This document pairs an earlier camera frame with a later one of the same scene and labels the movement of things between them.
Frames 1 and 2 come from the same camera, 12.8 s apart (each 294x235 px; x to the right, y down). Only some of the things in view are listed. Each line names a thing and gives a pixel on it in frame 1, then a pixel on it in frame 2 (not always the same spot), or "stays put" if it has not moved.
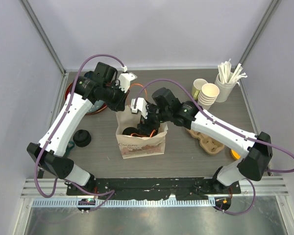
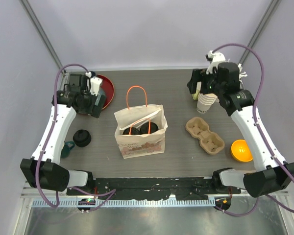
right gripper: x=144 y=125 to x=198 y=76
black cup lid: x=129 y=130 stays put
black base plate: x=180 y=188 stays put
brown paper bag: x=133 y=146 stays put
